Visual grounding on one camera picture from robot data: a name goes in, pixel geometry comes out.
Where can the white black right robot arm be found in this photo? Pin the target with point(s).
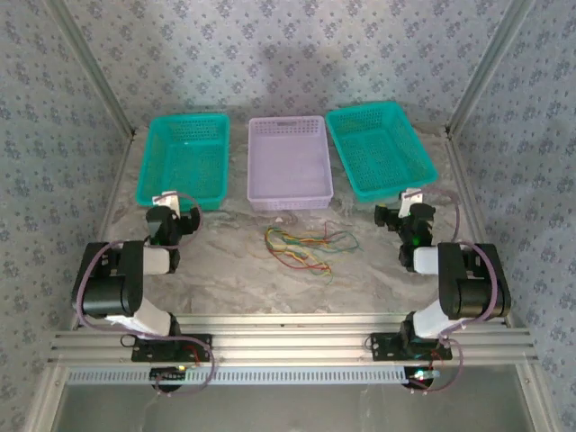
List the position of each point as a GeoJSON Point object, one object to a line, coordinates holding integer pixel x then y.
{"type": "Point", "coordinates": [477, 292]}

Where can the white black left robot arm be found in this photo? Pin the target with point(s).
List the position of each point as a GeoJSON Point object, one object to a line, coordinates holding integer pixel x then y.
{"type": "Point", "coordinates": [108, 288]}

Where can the teal plastic basket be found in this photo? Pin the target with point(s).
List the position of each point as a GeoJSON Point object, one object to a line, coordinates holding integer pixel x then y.
{"type": "Point", "coordinates": [382, 148]}
{"type": "Point", "coordinates": [189, 153]}

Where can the lavender plastic basket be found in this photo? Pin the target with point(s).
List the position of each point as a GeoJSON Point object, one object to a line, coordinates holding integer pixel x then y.
{"type": "Point", "coordinates": [288, 166]}

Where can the black controller board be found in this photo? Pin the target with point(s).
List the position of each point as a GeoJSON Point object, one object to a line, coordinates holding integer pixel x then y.
{"type": "Point", "coordinates": [166, 374]}
{"type": "Point", "coordinates": [420, 375]}

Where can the grey metal panel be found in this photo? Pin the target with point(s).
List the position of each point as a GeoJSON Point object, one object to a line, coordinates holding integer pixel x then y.
{"type": "Point", "coordinates": [288, 409]}

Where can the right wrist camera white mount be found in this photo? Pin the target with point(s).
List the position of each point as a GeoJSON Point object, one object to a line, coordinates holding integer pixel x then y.
{"type": "Point", "coordinates": [411, 196]}

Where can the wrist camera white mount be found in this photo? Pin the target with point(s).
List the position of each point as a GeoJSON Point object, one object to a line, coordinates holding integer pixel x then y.
{"type": "Point", "coordinates": [411, 196]}
{"type": "Point", "coordinates": [167, 199]}

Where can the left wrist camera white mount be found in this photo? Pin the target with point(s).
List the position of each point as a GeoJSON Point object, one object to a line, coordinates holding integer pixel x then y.
{"type": "Point", "coordinates": [167, 199]}

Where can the aluminium side rail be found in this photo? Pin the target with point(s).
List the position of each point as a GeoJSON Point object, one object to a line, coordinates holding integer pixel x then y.
{"type": "Point", "coordinates": [472, 202]}
{"type": "Point", "coordinates": [105, 216]}

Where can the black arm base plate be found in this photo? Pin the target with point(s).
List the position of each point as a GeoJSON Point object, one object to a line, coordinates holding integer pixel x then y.
{"type": "Point", "coordinates": [144, 353]}
{"type": "Point", "coordinates": [382, 348]}

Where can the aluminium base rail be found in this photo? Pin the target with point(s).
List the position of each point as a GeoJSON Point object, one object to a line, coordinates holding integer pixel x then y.
{"type": "Point", "coordinates": [288, 342]}

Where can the aluminium frame post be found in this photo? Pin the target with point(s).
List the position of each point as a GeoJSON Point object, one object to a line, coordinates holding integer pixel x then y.
{"type": "Point", "coordinates": [92, 67]}
{"type": "Point", "coordinates": [488, 67]}

